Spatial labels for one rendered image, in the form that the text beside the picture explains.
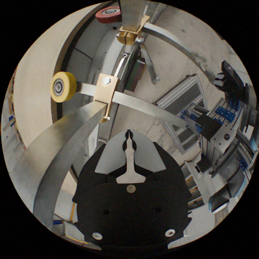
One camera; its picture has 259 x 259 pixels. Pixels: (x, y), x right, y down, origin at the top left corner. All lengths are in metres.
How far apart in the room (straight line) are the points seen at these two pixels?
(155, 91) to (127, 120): 0.60
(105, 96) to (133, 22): 0.20
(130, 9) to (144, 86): 0.99
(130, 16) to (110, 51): 0.33
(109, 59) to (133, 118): 0.89
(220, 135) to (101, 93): 0.49
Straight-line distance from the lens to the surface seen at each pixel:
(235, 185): 0.56
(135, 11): 0.20
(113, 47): 0.52
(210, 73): 0.38
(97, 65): 0.50
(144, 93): 1.09
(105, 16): 0.27
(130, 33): 0.25
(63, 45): 0.28
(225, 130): 0.46
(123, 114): 1.12
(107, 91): 0.20
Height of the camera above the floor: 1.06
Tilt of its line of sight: 60 degrees down
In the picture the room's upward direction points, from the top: 176 degrees clockwise
